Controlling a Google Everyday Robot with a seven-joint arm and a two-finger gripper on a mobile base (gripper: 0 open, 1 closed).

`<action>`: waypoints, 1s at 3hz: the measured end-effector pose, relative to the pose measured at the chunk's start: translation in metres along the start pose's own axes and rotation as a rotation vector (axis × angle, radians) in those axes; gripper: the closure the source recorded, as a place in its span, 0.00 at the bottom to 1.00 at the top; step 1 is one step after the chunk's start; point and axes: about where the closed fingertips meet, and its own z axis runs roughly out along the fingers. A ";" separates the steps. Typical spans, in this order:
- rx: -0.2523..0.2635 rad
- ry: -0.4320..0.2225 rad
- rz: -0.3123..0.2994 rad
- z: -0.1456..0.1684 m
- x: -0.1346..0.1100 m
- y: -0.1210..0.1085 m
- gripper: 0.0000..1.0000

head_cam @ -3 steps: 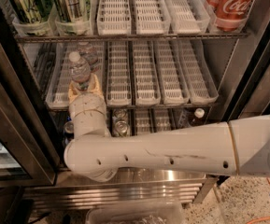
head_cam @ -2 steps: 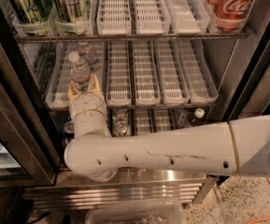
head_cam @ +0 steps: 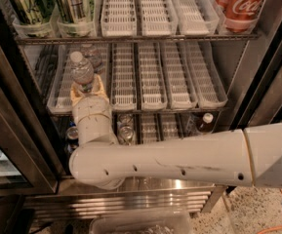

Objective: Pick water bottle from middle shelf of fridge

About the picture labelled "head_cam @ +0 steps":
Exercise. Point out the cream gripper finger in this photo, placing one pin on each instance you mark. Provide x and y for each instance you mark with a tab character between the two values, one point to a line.
74	93
98	87

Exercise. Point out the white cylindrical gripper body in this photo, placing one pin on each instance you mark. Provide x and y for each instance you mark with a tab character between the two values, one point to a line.
89	107

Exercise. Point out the clear water bottle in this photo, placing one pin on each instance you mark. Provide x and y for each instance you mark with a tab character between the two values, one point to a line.
82	71
93	55

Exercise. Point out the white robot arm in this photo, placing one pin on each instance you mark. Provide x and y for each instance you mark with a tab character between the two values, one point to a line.
249	157

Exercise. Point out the middle tray water bottles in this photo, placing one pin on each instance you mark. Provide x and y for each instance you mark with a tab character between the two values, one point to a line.
104	50

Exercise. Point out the neighbouring fridge glass door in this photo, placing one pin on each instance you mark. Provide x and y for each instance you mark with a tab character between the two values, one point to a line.
16	142

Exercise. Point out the stainless steel fridge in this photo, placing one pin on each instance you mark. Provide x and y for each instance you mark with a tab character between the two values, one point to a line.
173	75

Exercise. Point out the bottom tray tea bottle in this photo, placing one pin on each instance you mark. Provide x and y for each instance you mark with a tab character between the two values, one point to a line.
188	121

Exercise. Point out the brown tea bottle white cap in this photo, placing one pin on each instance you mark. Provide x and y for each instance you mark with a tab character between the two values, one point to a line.
205	124

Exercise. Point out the open fridge door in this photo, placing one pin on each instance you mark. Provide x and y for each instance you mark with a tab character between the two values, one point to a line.
255	95

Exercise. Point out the middle tray far left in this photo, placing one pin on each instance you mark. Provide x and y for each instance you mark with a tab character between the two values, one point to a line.
59	101

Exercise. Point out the rear blue soda can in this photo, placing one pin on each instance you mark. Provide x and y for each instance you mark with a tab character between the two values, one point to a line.
71	124

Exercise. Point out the blue soda can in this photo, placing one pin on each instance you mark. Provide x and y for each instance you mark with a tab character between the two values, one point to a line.
71	124
71	137

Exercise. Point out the tray empty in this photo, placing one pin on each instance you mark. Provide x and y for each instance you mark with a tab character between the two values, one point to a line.
196	17
123	80
158	18
118	18

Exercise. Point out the front blue soda can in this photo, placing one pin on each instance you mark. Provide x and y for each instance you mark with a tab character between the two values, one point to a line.
71	137

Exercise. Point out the rear silver soda can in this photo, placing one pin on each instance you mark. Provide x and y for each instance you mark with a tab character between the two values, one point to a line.
125	119

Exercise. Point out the silver soda can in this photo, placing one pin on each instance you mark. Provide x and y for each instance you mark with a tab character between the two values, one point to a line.
125	119
126	135

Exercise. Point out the front silver soda can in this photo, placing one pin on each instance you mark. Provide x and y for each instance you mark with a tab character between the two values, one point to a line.
126	135

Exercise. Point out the bottom tray silver cans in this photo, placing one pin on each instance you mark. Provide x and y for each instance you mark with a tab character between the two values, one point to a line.
134	128

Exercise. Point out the top tray far left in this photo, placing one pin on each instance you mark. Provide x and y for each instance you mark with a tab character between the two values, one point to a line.
45	30

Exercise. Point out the right green drink can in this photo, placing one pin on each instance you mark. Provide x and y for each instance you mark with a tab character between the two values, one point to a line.
76	11

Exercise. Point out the green drink can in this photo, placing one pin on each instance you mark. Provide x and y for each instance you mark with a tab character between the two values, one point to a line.
76	11
33	12

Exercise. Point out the left green drink can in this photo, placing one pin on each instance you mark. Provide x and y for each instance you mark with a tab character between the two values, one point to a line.
33	12

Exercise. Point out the top tray cola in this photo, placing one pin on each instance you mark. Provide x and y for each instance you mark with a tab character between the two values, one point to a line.
221	13

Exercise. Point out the front red cola can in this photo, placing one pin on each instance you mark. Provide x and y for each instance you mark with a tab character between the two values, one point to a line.
240	14

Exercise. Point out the top wire shelf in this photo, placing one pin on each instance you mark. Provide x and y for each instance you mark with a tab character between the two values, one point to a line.
134	39

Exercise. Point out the wire shelf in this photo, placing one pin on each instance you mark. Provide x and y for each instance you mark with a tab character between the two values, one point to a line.
166	111
134	39

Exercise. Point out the middle wire shelf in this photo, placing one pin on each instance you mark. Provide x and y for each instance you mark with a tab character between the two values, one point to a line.
166	111

